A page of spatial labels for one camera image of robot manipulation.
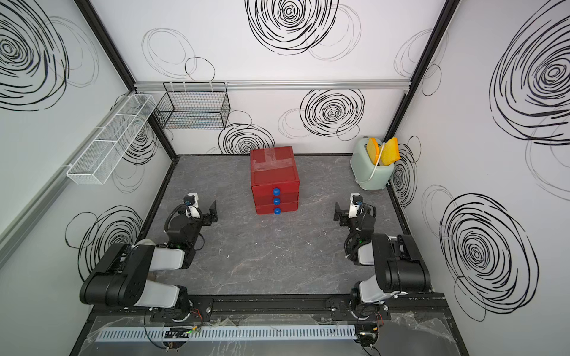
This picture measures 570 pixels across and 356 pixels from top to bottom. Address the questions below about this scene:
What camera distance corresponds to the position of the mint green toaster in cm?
96

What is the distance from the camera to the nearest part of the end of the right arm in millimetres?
808

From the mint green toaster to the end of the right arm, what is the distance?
22 cm
